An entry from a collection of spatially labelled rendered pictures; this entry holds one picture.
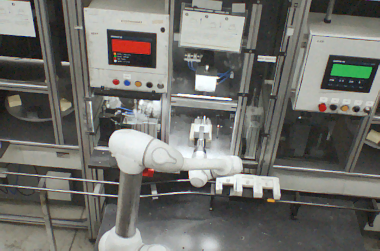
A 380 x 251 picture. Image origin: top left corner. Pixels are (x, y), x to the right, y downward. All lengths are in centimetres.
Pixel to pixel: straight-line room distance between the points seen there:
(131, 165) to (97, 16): 77
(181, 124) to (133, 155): 109
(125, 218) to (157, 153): 44
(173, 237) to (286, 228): 66
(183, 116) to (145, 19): 100
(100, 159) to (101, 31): 81
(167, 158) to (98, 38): 80
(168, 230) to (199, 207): 25
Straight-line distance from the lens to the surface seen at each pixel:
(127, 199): 211
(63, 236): 356
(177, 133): 291
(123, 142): 196
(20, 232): 365
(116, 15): 228
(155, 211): 275
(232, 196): 267
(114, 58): 236
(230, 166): 238
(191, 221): 272
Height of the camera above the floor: 277
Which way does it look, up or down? 36 degrees down
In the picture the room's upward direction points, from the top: 4 degrees clockwise
